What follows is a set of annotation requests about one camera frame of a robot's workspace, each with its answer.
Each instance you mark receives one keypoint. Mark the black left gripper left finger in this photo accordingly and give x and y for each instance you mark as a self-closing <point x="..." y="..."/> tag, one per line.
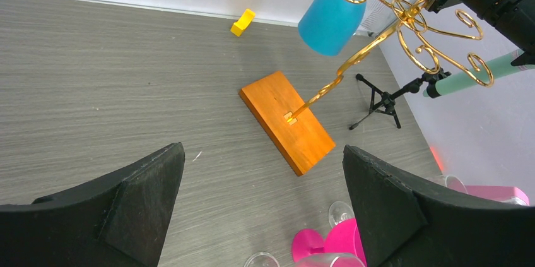
<point x="118" y="219"/>

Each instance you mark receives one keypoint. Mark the blue wine glass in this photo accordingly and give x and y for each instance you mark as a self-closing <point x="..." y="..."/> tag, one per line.
<point x="328" y="25"/>

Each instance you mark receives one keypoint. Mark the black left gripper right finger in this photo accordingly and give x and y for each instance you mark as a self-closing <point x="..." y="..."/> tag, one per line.
<point x="406" y="220"/>

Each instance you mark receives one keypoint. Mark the green microphone on tripod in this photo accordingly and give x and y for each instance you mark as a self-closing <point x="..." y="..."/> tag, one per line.
<point x="444" y="82"/>

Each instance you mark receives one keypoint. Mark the clear flute glass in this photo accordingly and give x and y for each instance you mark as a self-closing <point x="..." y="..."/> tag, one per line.
<point x="265" y="259"/>

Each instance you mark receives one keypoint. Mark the pink wine glass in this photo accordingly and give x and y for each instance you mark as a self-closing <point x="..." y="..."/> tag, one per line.
<point x="343" y="238"/>

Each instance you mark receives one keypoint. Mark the gold wire glass rack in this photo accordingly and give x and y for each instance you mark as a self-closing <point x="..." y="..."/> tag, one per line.
<point x="287" y="119"/>

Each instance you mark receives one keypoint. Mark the yellow block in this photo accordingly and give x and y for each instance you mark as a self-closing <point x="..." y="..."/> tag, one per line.
<point x="243" y="22"/>

